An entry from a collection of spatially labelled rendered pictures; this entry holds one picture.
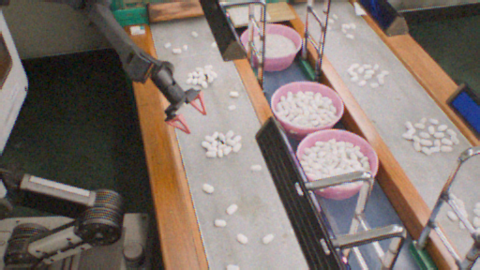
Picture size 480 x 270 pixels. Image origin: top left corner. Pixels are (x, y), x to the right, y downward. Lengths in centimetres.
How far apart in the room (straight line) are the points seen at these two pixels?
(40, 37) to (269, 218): 228
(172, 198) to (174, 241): 16
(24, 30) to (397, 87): 230
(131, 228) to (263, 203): 54
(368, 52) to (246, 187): 93
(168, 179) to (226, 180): 19
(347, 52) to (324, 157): 65
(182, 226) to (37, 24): 216
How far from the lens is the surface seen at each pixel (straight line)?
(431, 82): 202
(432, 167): 171
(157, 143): 165
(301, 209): 105
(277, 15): 228
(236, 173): 157
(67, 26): 329
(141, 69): 143
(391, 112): 187
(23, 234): 167
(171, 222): 143
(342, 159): 164
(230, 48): 149
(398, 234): 103
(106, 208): 147
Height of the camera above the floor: 192
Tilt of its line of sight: 44 degrees down
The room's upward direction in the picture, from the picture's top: straight up
